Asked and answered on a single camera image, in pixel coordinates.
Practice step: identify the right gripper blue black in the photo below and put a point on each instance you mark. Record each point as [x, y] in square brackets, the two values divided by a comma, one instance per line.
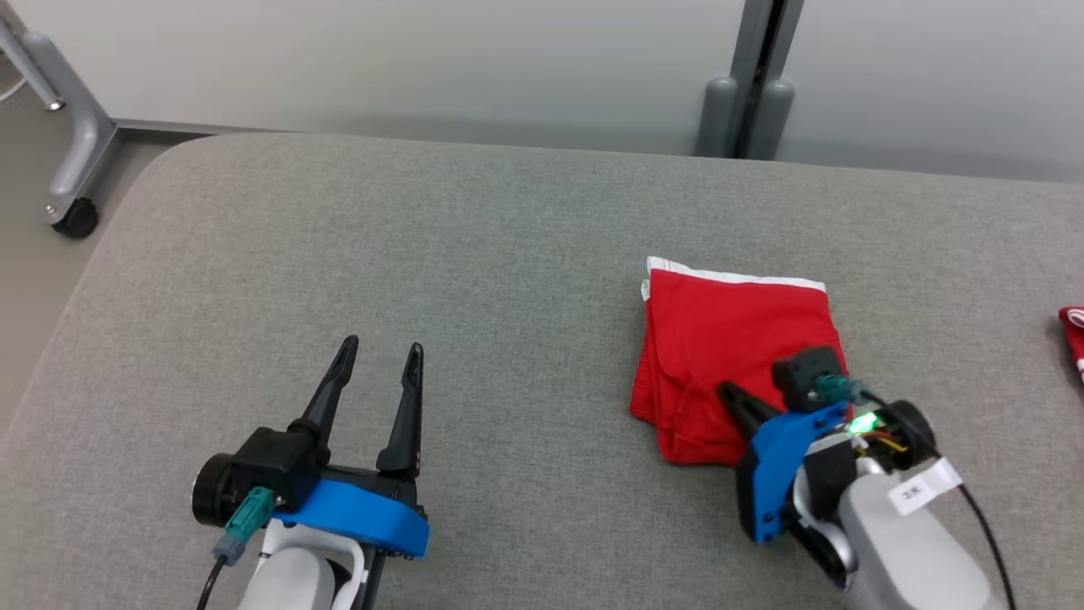
[775, 474]

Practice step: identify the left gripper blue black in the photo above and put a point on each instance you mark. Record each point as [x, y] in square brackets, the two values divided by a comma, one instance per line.
[356, 512]

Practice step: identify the red shorts with white trim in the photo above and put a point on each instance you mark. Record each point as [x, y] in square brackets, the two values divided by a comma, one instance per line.
[720, 339]

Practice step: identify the red Bulls 23 jersey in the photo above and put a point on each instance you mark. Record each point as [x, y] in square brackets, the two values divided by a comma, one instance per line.
[1075, 339]

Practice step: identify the black caster wheel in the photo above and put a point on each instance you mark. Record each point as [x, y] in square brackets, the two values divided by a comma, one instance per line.
[76, 222]

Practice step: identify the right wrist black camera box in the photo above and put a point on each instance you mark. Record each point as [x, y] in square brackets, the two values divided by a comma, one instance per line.
[804, 377]

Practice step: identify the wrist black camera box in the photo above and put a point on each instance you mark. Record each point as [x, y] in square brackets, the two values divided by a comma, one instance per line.
[804, 377]
[279, 462]

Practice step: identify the right camera teal connector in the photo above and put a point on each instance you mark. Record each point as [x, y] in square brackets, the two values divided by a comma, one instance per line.
[843, 390]

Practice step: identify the camera teal connector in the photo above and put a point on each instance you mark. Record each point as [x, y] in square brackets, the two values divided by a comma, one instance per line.
[246, 525]
[843, 390]

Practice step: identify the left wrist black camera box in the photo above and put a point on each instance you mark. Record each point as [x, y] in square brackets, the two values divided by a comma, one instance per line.
[279, 462]

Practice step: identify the left camera teal connector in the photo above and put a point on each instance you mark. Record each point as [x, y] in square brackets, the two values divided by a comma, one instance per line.
[246, 525]

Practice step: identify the grey cylindrical post foot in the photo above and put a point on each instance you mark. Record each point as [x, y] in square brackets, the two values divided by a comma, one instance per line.
[718, 119]
[772, 123]

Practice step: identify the grey partition post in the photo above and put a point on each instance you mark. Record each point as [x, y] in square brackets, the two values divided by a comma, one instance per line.
[766, 68]

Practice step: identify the grey metal tube frame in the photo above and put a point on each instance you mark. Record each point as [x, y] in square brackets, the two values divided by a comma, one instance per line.
[80, 135]

